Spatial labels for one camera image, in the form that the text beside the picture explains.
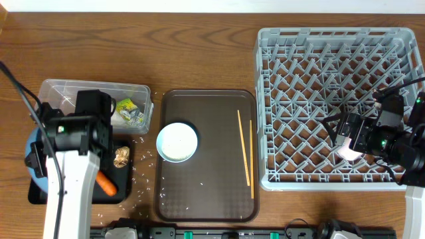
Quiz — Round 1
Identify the pink cup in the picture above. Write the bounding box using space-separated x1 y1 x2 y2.
337 137 362 161

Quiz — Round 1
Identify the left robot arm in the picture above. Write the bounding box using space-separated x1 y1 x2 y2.
25 90 114 238

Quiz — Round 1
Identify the black tray bin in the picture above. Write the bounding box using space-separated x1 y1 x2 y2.
28 135 132 204

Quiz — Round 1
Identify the grey plastic dishwasher rack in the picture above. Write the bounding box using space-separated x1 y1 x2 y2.
254 27 424 191

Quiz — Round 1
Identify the large blue plate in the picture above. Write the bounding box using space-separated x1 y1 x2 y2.
24 128 48 193

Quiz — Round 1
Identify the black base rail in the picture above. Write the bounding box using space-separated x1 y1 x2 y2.
89 218 397 239

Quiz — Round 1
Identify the brown food scrap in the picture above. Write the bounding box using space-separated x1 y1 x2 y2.
114 146 130 168

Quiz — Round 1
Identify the small blue rice dish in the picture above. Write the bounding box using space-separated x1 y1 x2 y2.
156 122 198 163

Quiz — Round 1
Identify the white napkin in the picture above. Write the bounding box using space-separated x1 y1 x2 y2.
111 110 131 126

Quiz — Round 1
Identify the yellow green wrapper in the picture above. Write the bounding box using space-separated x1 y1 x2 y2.
116 98 139 121

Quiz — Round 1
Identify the orange carrot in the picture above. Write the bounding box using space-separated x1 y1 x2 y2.
96 171 118 197

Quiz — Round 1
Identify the wooden chopstick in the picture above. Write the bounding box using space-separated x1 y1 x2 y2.
237 110 250 187
250 120 254 199

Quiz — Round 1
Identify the brown serving tray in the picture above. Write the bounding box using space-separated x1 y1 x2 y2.
155 90 259 223

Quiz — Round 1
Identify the aluminium foil ball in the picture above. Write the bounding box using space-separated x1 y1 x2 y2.
129 108 143 126

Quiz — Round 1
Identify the clear plastic bin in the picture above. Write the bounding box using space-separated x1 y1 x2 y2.
38 79 153 135

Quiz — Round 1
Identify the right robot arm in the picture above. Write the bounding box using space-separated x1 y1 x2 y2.
321 78 424 238

